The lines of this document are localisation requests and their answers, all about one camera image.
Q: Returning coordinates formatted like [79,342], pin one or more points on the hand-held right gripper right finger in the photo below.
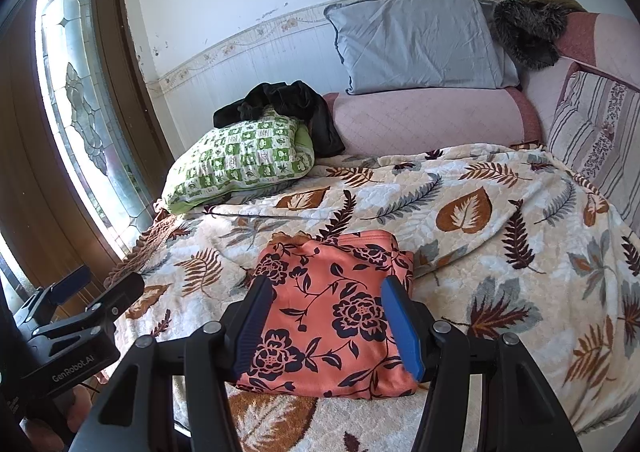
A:
[402,327]

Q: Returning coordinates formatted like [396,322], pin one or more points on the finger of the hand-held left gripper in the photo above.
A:
[70,284]
[120,294]

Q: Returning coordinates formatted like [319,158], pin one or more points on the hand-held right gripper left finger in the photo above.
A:
[252,327]

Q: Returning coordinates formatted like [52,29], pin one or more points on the orange floral garment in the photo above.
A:
[325,292]

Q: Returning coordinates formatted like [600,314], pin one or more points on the person's left hand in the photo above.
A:
[80,407]

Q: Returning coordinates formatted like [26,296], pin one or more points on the leaf-print plush blanket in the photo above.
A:
[475,232]

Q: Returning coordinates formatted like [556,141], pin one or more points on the green patterned pillow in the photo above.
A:
[240,156]

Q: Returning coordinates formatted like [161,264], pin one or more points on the wooden stained-glass door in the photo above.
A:
[75,106]

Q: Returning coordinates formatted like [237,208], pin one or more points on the pink sofa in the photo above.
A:
[425,121]

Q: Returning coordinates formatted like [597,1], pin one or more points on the black garment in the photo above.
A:
[295,96]

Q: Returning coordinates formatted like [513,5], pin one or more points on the striped floral cushion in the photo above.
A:
[600,131]

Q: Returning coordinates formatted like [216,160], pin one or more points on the grey pillow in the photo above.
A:
[415,41]

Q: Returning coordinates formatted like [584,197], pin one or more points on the dark furry garment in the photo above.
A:
[525,26]

